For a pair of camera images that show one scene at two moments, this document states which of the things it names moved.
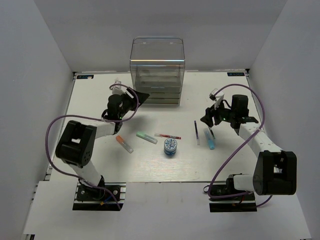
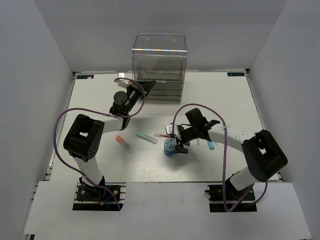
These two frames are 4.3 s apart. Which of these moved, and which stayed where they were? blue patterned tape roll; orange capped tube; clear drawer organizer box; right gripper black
Moved: right gripper black
Stayed: orange capped tube; blue patterned tape roll; clear drawer organizer box
